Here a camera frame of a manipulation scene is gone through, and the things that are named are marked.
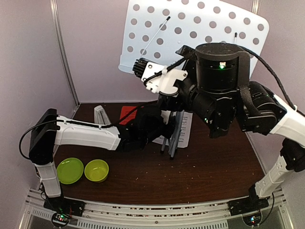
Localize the red sheet music page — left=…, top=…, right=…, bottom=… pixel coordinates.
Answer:
left=118, top=106, right=139, bottom=126

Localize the grey metronome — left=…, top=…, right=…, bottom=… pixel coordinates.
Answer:
left=94, top=105, right=111, bottom=125

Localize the white perforated music stand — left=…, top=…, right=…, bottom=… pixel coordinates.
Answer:
left=118, top=0, right=269, bottom=73

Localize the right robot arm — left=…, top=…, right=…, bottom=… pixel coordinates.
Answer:
left=159, top=43, right=305, bottom=214

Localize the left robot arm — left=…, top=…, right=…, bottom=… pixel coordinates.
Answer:
left=29, top=104, right=175, bottom=212

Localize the white sheet music page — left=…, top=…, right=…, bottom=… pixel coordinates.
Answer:
left=152, top=112, right=193, bottom=149

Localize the yellow-green bowl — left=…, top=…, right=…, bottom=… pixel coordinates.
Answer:
left=84, top=159, right=109, bottom=183

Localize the green plate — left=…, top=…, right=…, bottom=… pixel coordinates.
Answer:
left=57, top=157, right=84, bottom=185

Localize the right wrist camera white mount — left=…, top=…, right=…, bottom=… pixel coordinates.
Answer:
left=132, top=58, right=188, bottom=96

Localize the aluminium front rail frame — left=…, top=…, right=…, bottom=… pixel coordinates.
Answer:
left=23, top=188, right=286, bottom=229

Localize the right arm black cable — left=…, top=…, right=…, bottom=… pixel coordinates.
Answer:
left=240, top=46, right=298, bottom=112

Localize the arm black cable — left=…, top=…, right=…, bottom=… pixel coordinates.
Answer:
left=19, top=124, right=60, bottom=163
left=240, top=46, right=298, bottom=112

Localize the right aluminium corner post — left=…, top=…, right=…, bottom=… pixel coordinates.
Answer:
left=251, top=0, right=260, bottom=15

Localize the aluminium corner post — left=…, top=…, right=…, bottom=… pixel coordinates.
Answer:
left=251, top=0, right=260, bottom=15
left=50, top=0, right=80, bottom=107

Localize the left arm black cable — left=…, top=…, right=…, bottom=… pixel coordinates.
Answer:
left=19, top=124, right=60, bottom=163

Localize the left aluminium corner post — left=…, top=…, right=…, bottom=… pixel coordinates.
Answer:
left=50, top=0, right=80, bottom=107

